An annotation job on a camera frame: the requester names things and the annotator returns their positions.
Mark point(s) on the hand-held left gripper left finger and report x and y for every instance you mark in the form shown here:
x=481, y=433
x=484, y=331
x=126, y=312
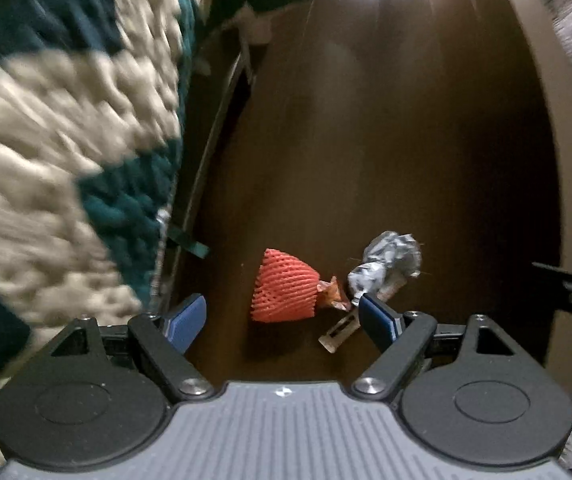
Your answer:
x=188, y=317

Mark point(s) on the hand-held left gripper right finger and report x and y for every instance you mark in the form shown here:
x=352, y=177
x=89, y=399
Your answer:
x=373, y=317

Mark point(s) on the clear plastic packet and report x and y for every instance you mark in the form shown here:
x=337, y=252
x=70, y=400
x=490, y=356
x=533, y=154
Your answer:
x=338, y=334

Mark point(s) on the small orange wrapper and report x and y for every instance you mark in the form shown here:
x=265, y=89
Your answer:
x=333, y=294

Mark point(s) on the silver wrapper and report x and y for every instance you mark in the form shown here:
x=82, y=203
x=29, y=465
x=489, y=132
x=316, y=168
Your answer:
x=386, y=265

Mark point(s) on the red foam fruit net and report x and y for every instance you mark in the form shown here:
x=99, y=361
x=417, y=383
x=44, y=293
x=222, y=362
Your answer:
x=283, y=290

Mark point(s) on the green white quilt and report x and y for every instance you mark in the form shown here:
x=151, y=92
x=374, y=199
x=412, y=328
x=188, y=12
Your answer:
x=40, y=160

